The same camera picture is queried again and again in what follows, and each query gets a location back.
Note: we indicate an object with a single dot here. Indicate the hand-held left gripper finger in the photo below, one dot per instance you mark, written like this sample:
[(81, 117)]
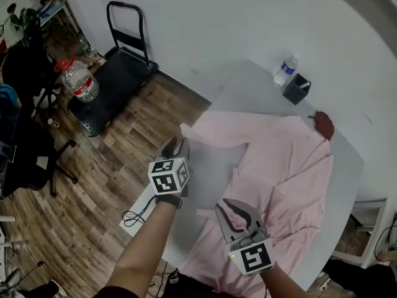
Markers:
[(167, 149), (184, 151)]

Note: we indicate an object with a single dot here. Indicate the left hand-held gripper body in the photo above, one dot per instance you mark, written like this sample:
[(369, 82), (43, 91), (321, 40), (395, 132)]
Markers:
[(167, 177)]

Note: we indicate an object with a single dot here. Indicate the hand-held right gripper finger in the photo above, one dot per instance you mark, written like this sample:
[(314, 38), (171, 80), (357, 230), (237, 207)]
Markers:
[(226, 231), (256, 220)]

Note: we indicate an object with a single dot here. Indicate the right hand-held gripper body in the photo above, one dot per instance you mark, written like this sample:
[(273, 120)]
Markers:
[(252, 256)]

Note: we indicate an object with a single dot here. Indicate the pink robe garment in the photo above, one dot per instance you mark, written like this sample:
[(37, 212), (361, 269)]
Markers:
[(279, 166)]

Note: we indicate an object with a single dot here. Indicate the person's left forearm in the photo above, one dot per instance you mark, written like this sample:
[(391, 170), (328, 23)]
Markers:
[(145, 247)]

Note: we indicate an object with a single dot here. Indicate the person's right forearm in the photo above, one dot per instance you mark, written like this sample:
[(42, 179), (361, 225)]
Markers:
[(279, 284)]

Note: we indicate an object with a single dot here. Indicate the black wrist band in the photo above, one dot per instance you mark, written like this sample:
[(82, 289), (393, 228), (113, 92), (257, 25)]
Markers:
[(169, 201)]

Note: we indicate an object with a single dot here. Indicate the person's black clothing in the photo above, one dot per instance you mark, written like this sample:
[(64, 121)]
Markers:
[(186, 286)]

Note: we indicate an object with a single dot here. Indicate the black platform trolley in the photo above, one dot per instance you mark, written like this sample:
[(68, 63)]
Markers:
[(114, 82)]

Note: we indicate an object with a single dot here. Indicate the large clear jug red cap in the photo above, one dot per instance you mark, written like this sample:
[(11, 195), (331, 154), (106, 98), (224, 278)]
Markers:
[(80, 82)]

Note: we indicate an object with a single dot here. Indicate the white side table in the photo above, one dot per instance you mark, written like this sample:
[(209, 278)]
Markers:
[(369, 210)]

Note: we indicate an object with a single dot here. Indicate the black square pen holder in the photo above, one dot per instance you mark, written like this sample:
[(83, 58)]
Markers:
[(294, 92)]

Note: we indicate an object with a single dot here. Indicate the clear water bottle blue label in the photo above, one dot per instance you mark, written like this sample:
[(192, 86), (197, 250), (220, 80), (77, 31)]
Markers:
[(287, 70)]

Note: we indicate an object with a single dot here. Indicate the small clear bottle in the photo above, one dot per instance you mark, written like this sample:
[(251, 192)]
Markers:
[(85, 46)]

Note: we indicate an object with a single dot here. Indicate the black office chair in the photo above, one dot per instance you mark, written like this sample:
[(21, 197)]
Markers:
[(28, 154)]

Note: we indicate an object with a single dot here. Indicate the blue bag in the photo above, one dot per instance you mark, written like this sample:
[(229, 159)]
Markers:
[(7, 101)]

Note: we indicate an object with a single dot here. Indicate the white office desk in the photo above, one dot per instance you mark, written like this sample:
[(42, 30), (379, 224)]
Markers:
[(52, 11)]

